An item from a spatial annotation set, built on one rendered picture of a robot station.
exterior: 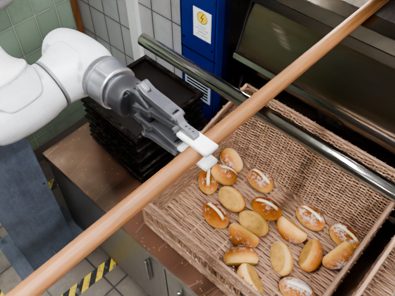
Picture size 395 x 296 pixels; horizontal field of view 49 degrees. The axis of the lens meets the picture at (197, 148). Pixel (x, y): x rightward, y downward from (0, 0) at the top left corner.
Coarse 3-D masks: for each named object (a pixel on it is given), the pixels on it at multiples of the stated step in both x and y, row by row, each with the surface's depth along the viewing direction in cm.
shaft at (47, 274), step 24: (384, 0) 101; (360, 24) 97; (312, 48) 88; (288, 72) 84; (264, 96) 80; (240, 120) 76; (168, 168) 69; (144, 192) 66; (120, 216) 64; (96, 240) 62; (48, 264) 59; (72, 264) 60; (24, 288) 56
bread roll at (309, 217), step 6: (306, 204) 132; (300, 210) 131; (306, 210) 130; (312, 210) 129; (318, 210) 131; (300, 216) 131; (306, 216) 129; (312, 216) 128; (318, 216) 128; (300, 222) 131; (306, 222) 129; (312, 222) 128; (318, 222) 128; (324, 222) 129; (312, 228) 129; (318, 228) 129
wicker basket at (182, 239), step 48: (240, 144) 146; (288, 144) 133; (336, 144) 122; (192, 192) 141; (240, 192) 141; (288, 192) 140; (336, 192) 128; (192, 240) 113; (240, 288) 110; (336, 288) 120
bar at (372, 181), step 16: (160, 48) 94; (176, 64) 92; (192, 64) 91; (208, 80) 88; (224, 80) 88; (224, 96) 87; (240, 96) 85; (272, 112) 82; (288, 128) 80; (304, 144) 78; (320, 144) 77; (336, 160) 75; (352, 160) 74; (352, 176) 75; (368, 176) 73; (384, 176) 73; (384, 192) 71
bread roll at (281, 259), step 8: (272, 248) 123; (280, 248) 121; (288, 248) 121; (272, 256) 122; (280, 256) 120; (288, 256) 119; (272, 264) 121; (280, 264) 119; (288, 264) 118; (280, 272) 119; (288, 272) 118
